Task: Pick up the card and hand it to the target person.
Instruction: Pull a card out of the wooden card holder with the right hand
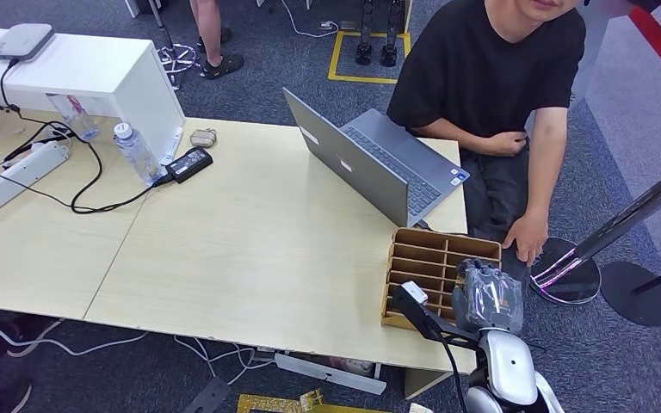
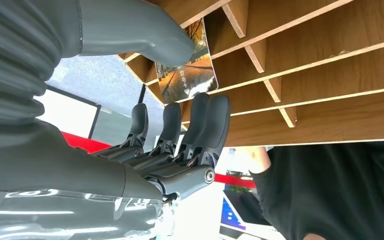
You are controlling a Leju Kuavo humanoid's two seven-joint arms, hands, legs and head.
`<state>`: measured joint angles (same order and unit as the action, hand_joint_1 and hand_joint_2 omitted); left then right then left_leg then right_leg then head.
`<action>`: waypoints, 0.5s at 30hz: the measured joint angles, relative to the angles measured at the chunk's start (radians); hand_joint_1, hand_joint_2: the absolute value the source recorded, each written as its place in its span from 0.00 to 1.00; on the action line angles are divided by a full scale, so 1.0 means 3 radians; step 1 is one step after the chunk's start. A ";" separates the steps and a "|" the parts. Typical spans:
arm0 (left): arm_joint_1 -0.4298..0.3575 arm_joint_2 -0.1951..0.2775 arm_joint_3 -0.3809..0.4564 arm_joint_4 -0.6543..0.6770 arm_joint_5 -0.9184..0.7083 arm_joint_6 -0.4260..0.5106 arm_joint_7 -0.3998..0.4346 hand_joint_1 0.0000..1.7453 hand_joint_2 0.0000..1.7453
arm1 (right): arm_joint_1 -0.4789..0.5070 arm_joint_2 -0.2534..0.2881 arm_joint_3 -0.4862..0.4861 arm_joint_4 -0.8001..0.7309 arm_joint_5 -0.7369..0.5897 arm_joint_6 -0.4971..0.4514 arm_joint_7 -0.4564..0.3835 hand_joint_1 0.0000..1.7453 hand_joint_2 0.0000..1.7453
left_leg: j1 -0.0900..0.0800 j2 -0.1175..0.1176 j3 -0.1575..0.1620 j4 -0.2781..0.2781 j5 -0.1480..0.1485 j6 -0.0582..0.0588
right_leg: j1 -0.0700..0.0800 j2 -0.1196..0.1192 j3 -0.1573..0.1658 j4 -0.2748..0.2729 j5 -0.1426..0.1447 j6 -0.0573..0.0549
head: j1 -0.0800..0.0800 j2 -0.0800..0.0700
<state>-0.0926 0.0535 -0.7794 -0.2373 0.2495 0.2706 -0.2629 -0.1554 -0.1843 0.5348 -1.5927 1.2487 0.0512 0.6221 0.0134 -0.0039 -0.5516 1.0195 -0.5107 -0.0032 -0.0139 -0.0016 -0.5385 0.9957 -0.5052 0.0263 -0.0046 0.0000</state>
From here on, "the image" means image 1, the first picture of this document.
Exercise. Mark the person's right hand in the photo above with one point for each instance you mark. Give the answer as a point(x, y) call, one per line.
point(507, 143)

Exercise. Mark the black metal plate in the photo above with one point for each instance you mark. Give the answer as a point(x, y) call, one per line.
point(208, 396)

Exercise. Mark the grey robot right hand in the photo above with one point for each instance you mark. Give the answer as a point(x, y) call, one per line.
point(490, 299)

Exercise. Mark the yellow board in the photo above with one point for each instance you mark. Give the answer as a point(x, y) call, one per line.
point(273, 404)

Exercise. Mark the grey open laptop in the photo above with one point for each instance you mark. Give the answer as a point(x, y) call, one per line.
point(359, 165)

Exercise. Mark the grey flat box device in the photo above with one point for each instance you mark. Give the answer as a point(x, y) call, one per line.
point(21, 41)

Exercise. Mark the black power adapter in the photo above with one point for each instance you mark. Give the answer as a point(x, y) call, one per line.
point(189, 164)

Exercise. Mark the clear water bottle white cap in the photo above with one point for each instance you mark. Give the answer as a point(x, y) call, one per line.
point(136, 154)

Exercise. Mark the person's left forearm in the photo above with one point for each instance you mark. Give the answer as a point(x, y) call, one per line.
point(544, 165)

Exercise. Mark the beige earbuds case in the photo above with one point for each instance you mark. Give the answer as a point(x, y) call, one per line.
point(203, 138)

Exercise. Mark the white desk riser shelf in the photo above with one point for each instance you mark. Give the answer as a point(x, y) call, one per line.
point(91, 68)

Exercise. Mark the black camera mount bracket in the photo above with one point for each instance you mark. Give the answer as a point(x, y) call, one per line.
point(421, 320)

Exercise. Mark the person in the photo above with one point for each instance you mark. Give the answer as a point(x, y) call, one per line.
point(479, 68)
point(211, 34)

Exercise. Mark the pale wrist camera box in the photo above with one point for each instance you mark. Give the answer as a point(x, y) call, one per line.
point(414, 293)

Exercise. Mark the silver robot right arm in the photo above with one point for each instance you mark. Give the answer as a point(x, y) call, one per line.
point(513, 367)

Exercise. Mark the person's left hand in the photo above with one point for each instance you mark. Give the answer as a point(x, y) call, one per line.
point(527, 235)

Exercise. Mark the pale table leg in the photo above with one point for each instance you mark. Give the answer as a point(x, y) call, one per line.
point(419, 383)

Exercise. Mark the white metal bar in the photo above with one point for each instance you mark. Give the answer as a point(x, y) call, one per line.
point(330, 373)

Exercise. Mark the white power strip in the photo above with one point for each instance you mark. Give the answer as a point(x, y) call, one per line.
point(17, 176)

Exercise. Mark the black stand leg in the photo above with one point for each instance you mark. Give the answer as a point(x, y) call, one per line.
point(390, 52)
point(365, 51)

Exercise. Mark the black stanchion base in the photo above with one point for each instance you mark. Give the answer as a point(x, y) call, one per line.
point(635, 296)

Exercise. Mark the person's right forearm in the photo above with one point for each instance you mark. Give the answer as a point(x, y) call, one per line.
point(456, 134)

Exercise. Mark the wooden slotted card organizer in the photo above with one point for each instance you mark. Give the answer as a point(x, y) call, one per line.
point(421, 253)

